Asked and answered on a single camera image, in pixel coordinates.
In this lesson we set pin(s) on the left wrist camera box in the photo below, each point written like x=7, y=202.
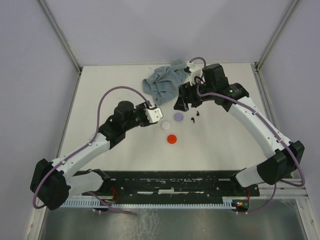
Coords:
x=154, y=115

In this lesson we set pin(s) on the small green circuit board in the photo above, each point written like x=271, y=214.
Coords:
x=242, y=205

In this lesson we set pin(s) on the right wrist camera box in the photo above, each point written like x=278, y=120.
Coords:
x=194, y=72

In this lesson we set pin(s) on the aluminium frame post right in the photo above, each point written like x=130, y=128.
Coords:
x=280, y=27

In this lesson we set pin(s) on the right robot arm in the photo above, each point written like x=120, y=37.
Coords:
x=283, y=156

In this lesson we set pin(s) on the purple round charging case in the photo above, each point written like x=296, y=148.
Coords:
x=178, y=116

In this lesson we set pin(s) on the orange round charging case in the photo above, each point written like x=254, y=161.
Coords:
x=172, y=139

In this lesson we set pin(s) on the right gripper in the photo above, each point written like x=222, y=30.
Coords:
x=185, y=91

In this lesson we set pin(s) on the aluminium frame post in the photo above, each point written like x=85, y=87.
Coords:
x=280, y=27
x=49, y=15

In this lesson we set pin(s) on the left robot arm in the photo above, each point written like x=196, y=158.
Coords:
x=54, y=181

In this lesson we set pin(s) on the white slotted cable duct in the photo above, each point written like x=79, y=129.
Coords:
x=92, y=202

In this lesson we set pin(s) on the aluminium frame post left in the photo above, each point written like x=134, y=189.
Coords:
x=49, y=15

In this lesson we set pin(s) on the crumpled blue denim cloth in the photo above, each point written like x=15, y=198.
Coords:
x=163, y=84

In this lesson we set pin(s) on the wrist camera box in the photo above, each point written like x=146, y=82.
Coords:
x=194, y=72
x=154, y=115

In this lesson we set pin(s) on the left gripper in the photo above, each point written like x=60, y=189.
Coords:
x=142, y=107

